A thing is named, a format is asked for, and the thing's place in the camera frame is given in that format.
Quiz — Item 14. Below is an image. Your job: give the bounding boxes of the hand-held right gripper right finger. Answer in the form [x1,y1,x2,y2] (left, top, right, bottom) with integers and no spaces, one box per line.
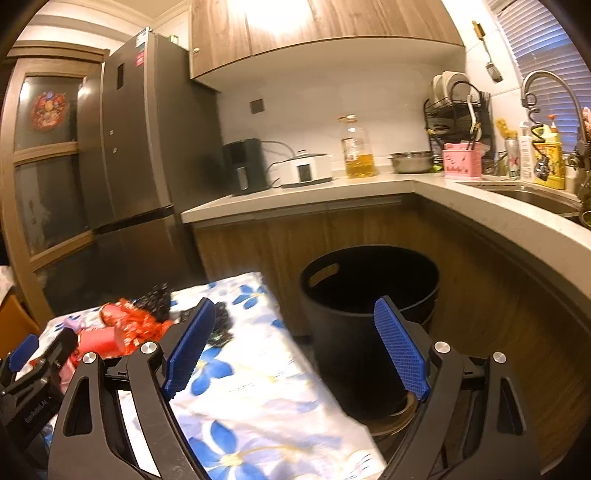
[373,295,542,480]

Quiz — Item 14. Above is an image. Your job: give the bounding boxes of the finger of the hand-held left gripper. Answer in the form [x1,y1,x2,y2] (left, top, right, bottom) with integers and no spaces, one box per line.
[0,333,40,376]
[45,330,78,371]

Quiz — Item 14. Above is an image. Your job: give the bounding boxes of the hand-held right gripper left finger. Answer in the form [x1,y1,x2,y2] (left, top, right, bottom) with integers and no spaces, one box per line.
[47,298,218,480]

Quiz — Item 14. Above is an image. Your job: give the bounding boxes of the black plastic bin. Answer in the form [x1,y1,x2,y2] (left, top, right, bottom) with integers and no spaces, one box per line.
[300,244,440,421]

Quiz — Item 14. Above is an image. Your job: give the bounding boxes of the red crinkly wrapper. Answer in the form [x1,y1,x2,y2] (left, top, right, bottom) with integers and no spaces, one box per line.
[99,298,175,357]

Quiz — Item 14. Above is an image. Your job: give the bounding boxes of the large black plastic bag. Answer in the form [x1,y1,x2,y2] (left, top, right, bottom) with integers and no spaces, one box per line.
[134,282,174,322]

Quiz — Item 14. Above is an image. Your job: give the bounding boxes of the purple plastic bag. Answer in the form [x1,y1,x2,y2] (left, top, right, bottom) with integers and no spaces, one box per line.
[62,314,100,334]

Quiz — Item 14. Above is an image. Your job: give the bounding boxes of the orange chair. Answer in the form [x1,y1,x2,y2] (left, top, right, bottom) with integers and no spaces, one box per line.
[0,295,37,358]

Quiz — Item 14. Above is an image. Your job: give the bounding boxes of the patterned chair cloth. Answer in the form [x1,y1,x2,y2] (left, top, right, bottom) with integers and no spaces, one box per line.
[0,265,16,301]

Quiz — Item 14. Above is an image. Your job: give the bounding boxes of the blue floral tablecloth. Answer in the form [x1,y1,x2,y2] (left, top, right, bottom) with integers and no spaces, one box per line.
[39,271,389,480]

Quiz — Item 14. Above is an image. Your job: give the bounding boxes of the wooden base cabinet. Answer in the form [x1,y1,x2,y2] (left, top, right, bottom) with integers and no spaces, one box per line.
[191,194,591,472]

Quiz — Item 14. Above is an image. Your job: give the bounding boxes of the light stone countertop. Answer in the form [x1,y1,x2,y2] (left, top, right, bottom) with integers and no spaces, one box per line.
[181,173,591,315]

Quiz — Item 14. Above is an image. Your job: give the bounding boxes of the steel bowl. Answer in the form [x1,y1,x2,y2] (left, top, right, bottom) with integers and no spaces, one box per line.
[388,151,437,174]

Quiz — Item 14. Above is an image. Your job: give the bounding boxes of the black air fryer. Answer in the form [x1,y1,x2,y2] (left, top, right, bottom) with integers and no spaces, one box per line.
[223,137,269,197]

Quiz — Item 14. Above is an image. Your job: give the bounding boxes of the wooden glass door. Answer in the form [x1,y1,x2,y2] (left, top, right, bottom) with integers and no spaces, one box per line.
[0,41,112,319]

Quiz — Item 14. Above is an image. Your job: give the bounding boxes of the pink plastic basket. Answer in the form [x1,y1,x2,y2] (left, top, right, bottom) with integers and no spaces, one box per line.
[442,142,485,181]

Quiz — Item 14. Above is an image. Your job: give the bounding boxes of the cooking oil bottle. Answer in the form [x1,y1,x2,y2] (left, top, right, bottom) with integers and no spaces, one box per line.
[338,114,378,180]

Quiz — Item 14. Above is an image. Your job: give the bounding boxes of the steel sink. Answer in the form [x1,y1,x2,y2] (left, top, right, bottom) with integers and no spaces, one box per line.
[462,182,585,217]

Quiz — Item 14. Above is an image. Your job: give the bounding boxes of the white rice cooker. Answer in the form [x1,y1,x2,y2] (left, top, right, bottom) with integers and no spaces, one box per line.
[276,150,334,189]

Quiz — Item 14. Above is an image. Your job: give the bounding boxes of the grey refrigerator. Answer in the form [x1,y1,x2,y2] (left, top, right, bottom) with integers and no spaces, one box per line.
[76,27,225,296]

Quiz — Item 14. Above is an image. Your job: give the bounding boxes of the black dish rack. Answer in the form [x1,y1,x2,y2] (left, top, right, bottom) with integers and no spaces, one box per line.
[424,80,492,160]

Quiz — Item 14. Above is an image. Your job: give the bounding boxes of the white bottle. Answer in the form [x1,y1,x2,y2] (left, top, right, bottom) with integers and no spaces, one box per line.
[518,121,539,183]

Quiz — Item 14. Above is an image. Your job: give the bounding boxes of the red round door decoration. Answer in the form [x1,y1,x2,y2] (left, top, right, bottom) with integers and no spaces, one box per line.
[30,91,70,129]

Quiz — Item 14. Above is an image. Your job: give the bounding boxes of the yellow dish soap bottle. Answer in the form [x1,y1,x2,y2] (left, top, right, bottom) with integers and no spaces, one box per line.
[536,114,566,190]

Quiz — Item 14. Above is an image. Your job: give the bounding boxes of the hanging metal spatula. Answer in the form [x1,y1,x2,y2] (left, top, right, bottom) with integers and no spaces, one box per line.
[472,21,504,84]

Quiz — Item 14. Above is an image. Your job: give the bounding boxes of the steel faucet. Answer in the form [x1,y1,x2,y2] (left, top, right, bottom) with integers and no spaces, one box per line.
[521,70,591,153]

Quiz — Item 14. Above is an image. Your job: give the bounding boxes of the window blinds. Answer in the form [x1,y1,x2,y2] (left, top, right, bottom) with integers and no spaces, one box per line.
[485,0,591,139]

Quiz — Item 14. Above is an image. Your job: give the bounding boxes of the wooden wall cabinet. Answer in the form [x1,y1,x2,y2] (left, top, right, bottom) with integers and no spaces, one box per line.
[188,0,465,93]

